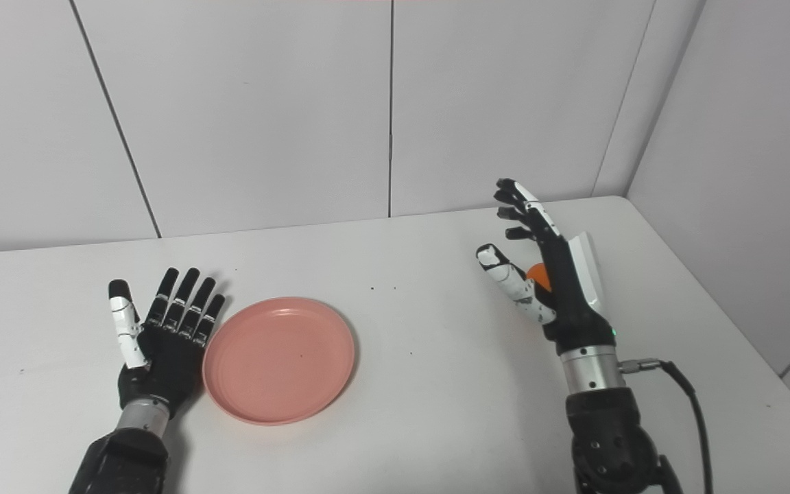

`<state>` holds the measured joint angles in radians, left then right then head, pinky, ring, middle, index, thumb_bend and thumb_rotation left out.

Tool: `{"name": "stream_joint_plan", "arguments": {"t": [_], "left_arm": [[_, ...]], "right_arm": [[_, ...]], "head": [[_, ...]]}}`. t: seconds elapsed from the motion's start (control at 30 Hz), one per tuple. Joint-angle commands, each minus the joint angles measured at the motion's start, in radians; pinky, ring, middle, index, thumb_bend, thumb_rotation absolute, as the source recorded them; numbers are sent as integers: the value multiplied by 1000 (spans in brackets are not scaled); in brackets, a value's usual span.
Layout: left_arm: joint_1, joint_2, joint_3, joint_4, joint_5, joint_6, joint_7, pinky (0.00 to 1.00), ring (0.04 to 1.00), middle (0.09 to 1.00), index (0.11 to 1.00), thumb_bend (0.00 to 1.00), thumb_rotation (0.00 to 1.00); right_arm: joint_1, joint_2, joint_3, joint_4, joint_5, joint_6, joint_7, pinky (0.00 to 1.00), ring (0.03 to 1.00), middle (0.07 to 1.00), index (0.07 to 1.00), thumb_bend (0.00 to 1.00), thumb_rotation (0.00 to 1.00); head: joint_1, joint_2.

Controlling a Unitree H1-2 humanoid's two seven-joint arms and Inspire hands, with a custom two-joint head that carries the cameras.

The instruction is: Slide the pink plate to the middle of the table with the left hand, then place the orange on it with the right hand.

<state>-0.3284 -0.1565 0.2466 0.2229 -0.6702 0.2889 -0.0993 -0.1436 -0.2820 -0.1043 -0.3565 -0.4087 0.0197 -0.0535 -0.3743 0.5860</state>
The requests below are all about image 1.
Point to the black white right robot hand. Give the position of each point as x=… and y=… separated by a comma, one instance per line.
x=573, y=302

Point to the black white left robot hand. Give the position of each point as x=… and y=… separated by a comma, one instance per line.
x=169, y=363

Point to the orange fruit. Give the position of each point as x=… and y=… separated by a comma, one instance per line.
x=539, y=276

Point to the pink round plate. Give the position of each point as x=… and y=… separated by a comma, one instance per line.
x=278, y=360

